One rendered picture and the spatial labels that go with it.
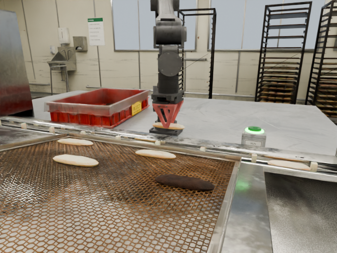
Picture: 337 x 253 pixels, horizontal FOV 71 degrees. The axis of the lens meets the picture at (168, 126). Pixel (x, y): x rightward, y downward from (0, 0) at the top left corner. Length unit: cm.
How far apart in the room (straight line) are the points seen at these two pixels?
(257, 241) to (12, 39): 122
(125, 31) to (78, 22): 129
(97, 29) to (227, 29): 300
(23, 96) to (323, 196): 123
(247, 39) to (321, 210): 457
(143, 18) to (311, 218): 533
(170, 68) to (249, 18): 453
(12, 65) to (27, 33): 646
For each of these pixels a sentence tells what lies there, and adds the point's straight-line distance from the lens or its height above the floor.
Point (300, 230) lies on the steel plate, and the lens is 53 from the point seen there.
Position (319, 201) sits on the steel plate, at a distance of 63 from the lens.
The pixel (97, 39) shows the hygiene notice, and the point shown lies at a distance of 622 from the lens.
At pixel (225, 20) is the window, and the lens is 510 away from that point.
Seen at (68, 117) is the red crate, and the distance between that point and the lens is 113.
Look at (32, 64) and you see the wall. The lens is 774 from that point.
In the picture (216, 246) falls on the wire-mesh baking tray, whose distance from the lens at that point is 26.
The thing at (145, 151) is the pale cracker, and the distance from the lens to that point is 56.
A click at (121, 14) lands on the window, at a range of 588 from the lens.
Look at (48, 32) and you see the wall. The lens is 721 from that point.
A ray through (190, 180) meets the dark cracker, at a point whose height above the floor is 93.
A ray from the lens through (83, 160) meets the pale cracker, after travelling 49.
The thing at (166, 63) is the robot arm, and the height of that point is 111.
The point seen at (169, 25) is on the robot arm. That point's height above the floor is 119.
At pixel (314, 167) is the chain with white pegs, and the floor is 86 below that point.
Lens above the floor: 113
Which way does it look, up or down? 17 degrees down
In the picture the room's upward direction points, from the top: straight up
